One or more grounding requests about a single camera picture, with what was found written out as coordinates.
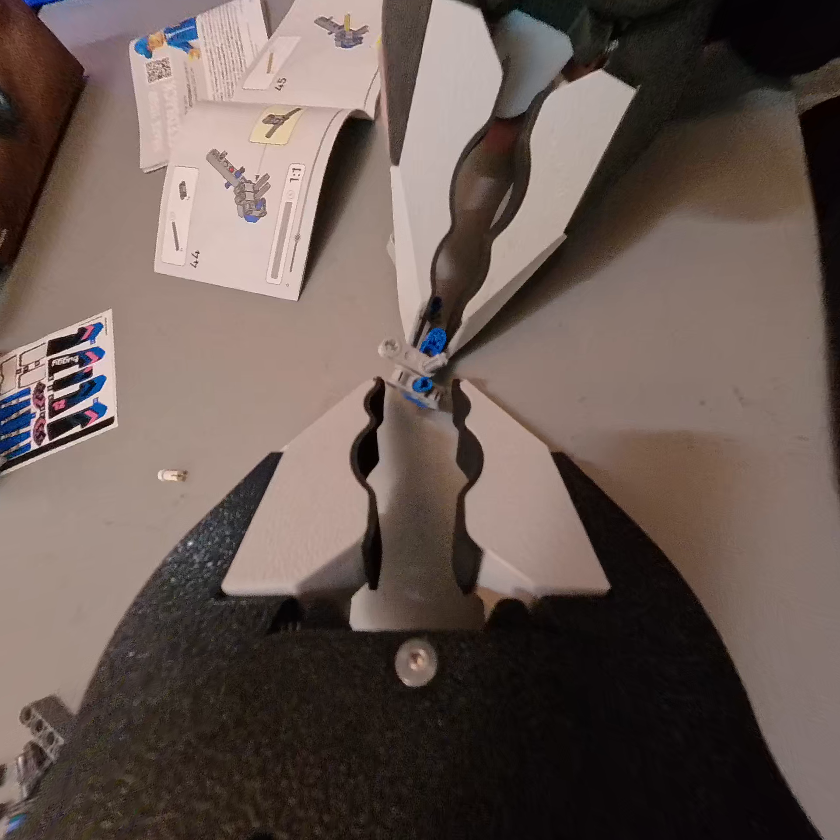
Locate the white printed feedback leaflet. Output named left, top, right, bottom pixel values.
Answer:
left=129, top=0, right=271, bottom=173

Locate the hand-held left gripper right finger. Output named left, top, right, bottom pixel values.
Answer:
left=451, top=378, right=612, bottom=598

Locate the blue white lego sub-assembly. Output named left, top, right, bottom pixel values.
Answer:
left=379, top=295, right=455, bottom=412

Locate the dark printed lego box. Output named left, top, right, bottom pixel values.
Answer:
left=0, top=0, right=86, bottom=266

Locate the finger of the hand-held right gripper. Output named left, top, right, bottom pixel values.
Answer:
left=449, top=67, right=639, bottom=355
left=387, top=0, right=505, bottom=349

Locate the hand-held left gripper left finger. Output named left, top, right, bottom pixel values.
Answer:
left=221, top=377, right=386, bottom=598

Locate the open lego instruction booklet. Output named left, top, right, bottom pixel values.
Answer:
left=154, top=0, right=385, bottom=301

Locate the lego sticker sheet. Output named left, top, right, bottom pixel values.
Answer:
left=0, top=308, right=119, bottom=475

